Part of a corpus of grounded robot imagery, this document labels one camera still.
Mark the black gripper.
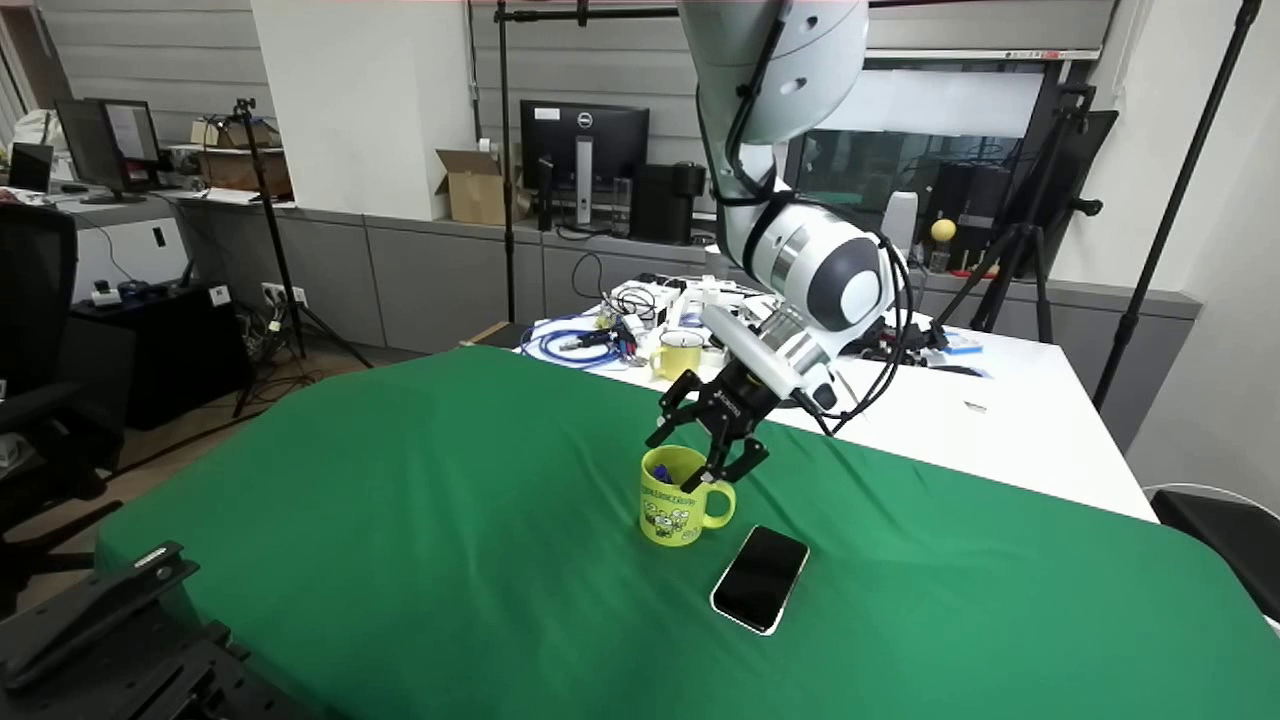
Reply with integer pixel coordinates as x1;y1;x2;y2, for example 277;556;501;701
643;354;808;498

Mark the small pale yellow cup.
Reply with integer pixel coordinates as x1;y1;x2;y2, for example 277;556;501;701
650;324;706;389

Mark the yellow-green cartoon mug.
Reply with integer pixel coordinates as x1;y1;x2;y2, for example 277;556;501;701
636;442;740;551

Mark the black smartphone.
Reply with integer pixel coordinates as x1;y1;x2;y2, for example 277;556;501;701
704;521;815;642

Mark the black computer tower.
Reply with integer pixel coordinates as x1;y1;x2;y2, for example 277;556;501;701
626;159;712;248

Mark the black computer monitor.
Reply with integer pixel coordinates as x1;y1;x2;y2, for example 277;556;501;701
515;97;650;231

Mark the green table cloth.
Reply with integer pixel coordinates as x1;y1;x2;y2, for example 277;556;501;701
93;340;1280;720

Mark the open cardboard box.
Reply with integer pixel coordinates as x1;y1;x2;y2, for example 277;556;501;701
432;145;510;227

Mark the black light stand pole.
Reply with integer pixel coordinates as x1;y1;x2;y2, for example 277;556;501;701
493;0;685;354

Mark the black easel tripod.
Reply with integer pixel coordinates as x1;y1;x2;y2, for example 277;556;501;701
932;55;1124;345

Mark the thin black stand pole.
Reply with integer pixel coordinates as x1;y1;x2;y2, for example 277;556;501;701
1093;0;1262;411

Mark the brown cardboard box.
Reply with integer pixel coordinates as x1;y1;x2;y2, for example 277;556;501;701
193;140;294;204

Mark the black chair seat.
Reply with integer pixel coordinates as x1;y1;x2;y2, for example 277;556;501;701
1148;481;1280;631

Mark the black table clamp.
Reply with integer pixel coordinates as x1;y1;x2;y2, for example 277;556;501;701
0;539;204;691

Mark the white printer cabinet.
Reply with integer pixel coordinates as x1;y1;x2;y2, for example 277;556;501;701
62;213;195;308

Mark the small desk monitor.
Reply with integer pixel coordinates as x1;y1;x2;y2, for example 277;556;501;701
56;91;171;199

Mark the black office chair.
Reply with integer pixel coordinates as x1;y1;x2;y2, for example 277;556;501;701
0;204;131;615

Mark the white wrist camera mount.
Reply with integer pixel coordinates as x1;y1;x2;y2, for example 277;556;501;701
700;296;861;420

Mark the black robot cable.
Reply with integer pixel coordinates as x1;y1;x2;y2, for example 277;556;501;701
724;0;925;436

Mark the black camera tripod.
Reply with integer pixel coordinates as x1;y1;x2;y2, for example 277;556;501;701
215;91;375;425

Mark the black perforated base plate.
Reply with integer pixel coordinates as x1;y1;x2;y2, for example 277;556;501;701
0;605;324;720

